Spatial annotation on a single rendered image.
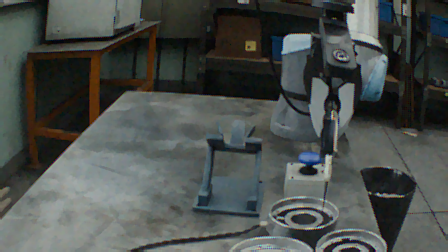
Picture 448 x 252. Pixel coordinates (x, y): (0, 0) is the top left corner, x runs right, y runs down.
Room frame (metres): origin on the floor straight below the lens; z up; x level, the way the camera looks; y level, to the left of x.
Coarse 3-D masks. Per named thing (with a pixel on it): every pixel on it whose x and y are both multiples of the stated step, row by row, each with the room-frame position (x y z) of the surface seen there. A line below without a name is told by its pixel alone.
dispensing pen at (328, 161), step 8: (328, 104) 0.69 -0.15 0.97; (328, 120) 0.66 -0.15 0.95; (328, 128) 0.65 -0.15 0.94; (328, 136) 0.64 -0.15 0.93; (328, 144) 0.64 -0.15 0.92; (320, 152) 0.65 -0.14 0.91; (328, 152) 0.64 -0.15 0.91; (328, 160) 0.64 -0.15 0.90; (328, 168) 0.63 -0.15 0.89; (328, 176) 0.62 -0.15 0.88
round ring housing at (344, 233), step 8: (336, 232) 0.51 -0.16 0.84; (344, 232) 0.52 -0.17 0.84; (352, 232) 0.52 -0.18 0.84; (360, 232) 0.51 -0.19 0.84; (368, 232) 0.51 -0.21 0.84; (320, 240) 0.49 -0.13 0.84; (328, 240) 0.51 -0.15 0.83; (336, 240) 0.51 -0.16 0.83; (368, 240) 0.50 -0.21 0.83; (376, 240) 0.49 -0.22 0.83; (320, 248) 0.49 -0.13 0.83; (336, 248) 0.49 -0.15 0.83; (344, 248) 0.49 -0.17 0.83; (352, 248) 0.49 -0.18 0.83; (360, 248) 0.48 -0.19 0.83; (376, 248) 0.47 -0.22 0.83; (384, 248) 0.46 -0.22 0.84
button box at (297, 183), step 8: (288, 168) 0.73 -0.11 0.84; (296, 168) 0.73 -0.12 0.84; (304, 168) 0.72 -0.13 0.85; (320, 168) 0.73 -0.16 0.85; (288, 176) 0.70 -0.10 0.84; (296, 176) 0.70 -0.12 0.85; (304, 176) 0.70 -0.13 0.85; (312, 176) 0.70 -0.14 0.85; (320, 176) 0.70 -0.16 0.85; (288, 184) 0.69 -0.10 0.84; (296, 184) 0.69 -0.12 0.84; (304, 184) 0.69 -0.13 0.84; (312, 184) 0.68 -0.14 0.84; (320, 184) 0.68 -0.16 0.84; (328, 184) 0.68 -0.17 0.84; (288, 192) 0.69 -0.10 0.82; (296, 192) 0.69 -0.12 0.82; (304, 192) 0.69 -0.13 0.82; (312, 192) 0.68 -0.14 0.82; (320, 192) 0.68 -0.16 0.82
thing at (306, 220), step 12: (276, 204) 0.61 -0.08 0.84; (288, 204) 0.63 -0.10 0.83; (300, 204) 0.63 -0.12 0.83; (312, 204) 0.63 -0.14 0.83; (324, 204) 0.61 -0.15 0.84; (288, 216) 0.59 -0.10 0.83; (300, 216) 0.60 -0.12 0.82; (312, 216) 0.59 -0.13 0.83; (336, 216) 0.56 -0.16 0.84; (276, 228) 0.55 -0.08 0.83; (288, 228) 0.54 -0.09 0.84; (300, 228) 0.53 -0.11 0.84; (312, 228) 0.53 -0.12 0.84; (324, 228) 0.53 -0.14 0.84; (300, 240) 0.53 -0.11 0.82; (312, 240) 0.53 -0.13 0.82
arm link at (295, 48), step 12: (288, 36) 1.06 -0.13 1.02; (300, 36) 1.03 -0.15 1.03; (288, 48) 1.04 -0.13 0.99; (300, 48) 1.02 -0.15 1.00; (288, 60) 1.04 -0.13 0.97; (300, 60) 1.02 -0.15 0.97; (288, 72) 1.04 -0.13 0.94; (300, 72) 1.02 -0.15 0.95; (288, 84) 1.04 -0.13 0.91; (300, 84) 1.02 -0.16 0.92
